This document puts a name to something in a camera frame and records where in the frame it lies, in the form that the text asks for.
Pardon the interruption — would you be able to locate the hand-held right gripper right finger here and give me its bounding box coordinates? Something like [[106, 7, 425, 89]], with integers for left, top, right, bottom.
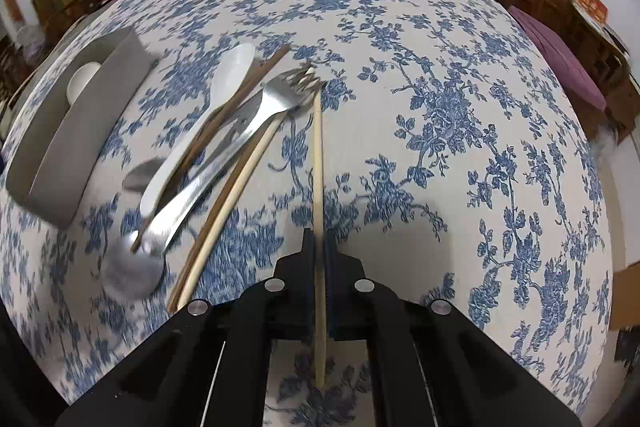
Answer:
[[325, 228, 582, 427]]

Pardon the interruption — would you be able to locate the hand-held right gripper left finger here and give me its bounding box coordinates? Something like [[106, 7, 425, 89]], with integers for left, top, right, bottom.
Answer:
[[55, 228, 317, 427]]

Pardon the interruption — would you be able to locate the brown wooden chopstick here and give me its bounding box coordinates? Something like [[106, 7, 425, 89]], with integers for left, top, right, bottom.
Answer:
[[130, 46, 293, 253], [167, 62, 313, 313]]

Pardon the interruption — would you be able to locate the plain steel utensil handle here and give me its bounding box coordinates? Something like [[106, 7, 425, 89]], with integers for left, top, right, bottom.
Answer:
[[101, 207, 173, 301]]

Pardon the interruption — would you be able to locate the metal fork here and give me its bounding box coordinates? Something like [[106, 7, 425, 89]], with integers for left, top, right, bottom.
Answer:
[[150, 66, 323, 253]]

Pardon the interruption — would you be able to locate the white spoon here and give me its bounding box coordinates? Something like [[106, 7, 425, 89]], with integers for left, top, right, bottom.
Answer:
[[66, 62, 105, 104], [139, 42, 258, 220]]

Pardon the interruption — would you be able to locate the grey utensil holder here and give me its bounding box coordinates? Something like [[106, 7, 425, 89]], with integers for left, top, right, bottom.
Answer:
[[5, 26, 161, 230]]

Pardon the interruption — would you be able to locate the blue floral tablecloth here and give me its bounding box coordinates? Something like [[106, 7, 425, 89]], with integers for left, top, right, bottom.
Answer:
[[0, 0, 613, 427]]

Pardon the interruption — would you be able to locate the purple under tablecloth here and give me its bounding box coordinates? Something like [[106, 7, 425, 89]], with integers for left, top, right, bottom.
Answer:
[[509, 6, 608, 118]]

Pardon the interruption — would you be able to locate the red printed box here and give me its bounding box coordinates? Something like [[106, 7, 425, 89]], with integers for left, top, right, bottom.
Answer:
[[575, 0, 609, 24]]

